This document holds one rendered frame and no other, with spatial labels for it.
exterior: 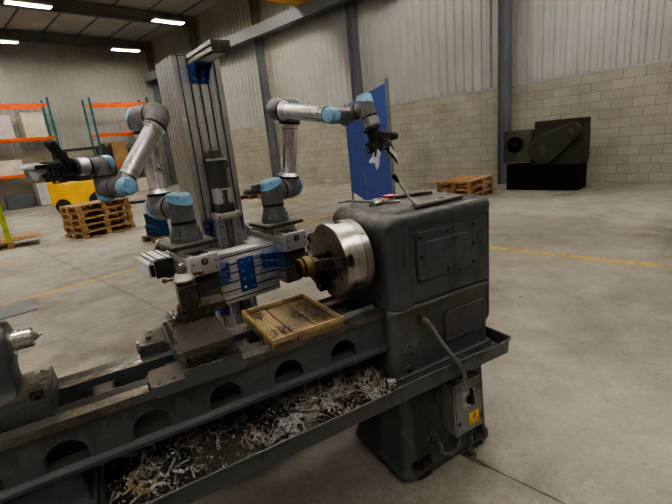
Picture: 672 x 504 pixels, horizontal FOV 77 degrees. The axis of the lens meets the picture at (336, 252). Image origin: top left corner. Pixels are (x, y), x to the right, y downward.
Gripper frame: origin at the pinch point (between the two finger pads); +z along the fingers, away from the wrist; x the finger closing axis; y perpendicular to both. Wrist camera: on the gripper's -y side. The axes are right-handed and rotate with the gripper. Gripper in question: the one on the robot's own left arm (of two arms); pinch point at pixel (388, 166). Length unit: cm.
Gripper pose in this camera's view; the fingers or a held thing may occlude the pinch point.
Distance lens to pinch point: 202.9
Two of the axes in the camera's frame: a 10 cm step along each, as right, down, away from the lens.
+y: -6.1, 1.3, 7.8
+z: 3.1, 9.5, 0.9
